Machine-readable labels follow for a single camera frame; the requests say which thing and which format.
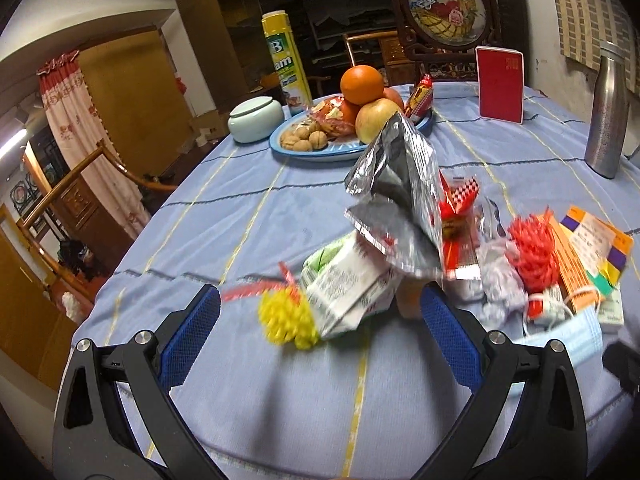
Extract crumpled white tissue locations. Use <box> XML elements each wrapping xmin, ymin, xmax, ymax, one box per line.
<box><xmin>475</xmin><ymin>240</ymin><xmax>528</xmax><ymax>323</ymax></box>

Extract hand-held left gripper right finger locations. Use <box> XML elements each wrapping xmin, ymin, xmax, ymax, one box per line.
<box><xmin>419</xmin><ymin>282</ymin><xmax>590</xmax><ymax>480</ymax></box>

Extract round embroidery table screen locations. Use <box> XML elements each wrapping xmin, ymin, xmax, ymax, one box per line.
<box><xmin>387</xmin><ymin>0</ymin><xmax>503</xmax><ymax>81</ymax></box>

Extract blue face mask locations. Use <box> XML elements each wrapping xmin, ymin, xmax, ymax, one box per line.
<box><xmin>510</xmin><ymin>290</ymin><xmax>606</xmax><ymax>401</ymax></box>

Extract silver foil bag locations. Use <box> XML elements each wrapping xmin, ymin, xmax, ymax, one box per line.
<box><xmin>344</xmin><ymin>111</ymin><xmax>446</xmax><ymax>281</ymax></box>

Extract red and yellow snack packet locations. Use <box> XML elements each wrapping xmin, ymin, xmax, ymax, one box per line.
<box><xmin>404</xmin><ymin>74</ymin><xmax>435</xmax><ymax>119</ymax></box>

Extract yellow foam fruit net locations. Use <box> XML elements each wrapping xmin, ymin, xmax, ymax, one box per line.
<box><xmin>257</xmin><ymin>287</ymin><xmax>321</xmax><ymax>351</ymax></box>

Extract checked window curtain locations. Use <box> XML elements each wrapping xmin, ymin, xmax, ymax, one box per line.
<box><xmin>542</xmin><ymin>0</ymin><xmax>640</xmax><ymax>93</ymax></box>

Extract white and green carton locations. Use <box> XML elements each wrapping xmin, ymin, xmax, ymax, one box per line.
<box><xmin>300</xmin><ymin>232</ymin><xmax>406</xmax><ymax>338</ymax></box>

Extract orange medicine box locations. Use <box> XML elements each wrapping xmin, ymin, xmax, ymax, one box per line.
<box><xmin>547</xmin><ymin>212</ymin><xmax>601</xmax><ymax>313</ymax></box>

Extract orange fruit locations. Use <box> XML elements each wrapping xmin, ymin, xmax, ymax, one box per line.
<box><xmin>340</xmin><ymin>65</ymin><xmax>386</xmax><ymax>107</ymax></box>

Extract clear-wrapped red snack pack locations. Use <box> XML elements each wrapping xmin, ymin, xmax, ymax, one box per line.
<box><xmin>307</xmin><ymin>99</ymin><xmax>358</xmax><ymax>137</ymax></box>

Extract red striped wrapper strip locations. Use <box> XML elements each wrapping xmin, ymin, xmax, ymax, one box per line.
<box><xmin>220</xmin><ymin>261</ymin><xmax>301</xmax><ymax>305</ymax></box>

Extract wooden armchair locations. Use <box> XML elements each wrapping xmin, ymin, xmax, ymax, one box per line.
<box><xmin>20</xmin><ymin>140</ymin><xmax>176</xmax><ymax>306</ymax></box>

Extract wooden wardrobe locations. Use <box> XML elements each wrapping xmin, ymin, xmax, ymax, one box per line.
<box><xmin>77</xmin><ymin>30</ymin><xmax>193</xmax><ymax>161</ymax></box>

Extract steel thermos bottle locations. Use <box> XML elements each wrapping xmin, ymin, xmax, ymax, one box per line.
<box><xmin>585</xmin><ymin>40</ymin><xmax>632</xmax><ymax>180</ymax></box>

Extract white medicine box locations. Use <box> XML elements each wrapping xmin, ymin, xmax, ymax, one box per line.
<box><xmin>597</xmin><ymin>285</ymin><xmax>626</xmax><ymax>335</ymax></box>

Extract wooden chair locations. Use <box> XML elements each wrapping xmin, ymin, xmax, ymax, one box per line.
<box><xmin>344</xmin><ymin>30</ymin><xmax>401</xmax><ymax>68</ymax></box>

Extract purple and yellow box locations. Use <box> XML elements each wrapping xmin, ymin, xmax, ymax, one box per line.
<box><xmin>560</xmin><ymin>205</ymin><xmax>635</xmax><ymax>301</ymax></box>

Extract blue oval plate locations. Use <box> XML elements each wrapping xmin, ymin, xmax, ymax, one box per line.
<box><xmin>269</xmin><ymin>107</ymin><xmax>433</xmax><ymax>162</ymax></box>

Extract small red and white box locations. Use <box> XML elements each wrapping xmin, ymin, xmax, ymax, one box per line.
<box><xmin>527</xmin><ymin>284</ymin><xmax>573</xmax><ymax>323</ymax></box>

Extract floral pink curtain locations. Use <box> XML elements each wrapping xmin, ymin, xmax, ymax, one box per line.
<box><xmin>37</xmin><ymin>52</ymin><xmax>153</xmax><ymax>241</ymax></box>

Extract cardboard boxes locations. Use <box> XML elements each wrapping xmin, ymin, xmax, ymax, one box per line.
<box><xmin>187</xmin><ymin>110</ymin><xmax>231</xmax><ymax>147</ymax></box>

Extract pile of walnuts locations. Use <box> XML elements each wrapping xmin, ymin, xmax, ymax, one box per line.
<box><xmin>280</xmin><ymin>121</ymin><xmax>329</xmax><ymax>153</ymax></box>

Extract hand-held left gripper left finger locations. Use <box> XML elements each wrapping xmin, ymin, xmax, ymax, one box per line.
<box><xmin>52</xmin><ymin>282</ymin><xmax>226</xmax><ymax>480</ymax></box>

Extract yellow spray can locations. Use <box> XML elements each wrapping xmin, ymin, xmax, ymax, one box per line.
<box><xmin>261</xmin><ymin>10</ymin><xmax>313</xmax><ymax>116</ymax></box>

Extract red foam fruit net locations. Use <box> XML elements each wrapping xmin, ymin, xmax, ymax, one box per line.
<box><xmin>507</xmin><ymin>205</ymin><xmax>561</xmax><ymax>293</ymax></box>

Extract pale green lidded jar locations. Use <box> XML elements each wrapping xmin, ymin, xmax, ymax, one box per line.
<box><xmin>228</xmin><ymin>97</ymin><xmax>283</xmax><ymax>144</ymax></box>

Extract red card stand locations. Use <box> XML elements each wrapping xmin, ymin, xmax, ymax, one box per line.
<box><xmin>475</xmin><ymin>46</ymin><xmax>526</xmax><ymax>124</ymax></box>

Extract yellow-red apple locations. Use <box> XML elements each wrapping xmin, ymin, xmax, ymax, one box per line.
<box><xmin>356</xmin><ymin>99</ymin><xmax>401</xmax><ymax>144</ymax></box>

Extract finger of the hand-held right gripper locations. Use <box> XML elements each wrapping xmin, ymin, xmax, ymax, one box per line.
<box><xmin>602</xmin><ymin>340</ymin><xmax>640</xmax><ymax>398</ymax></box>

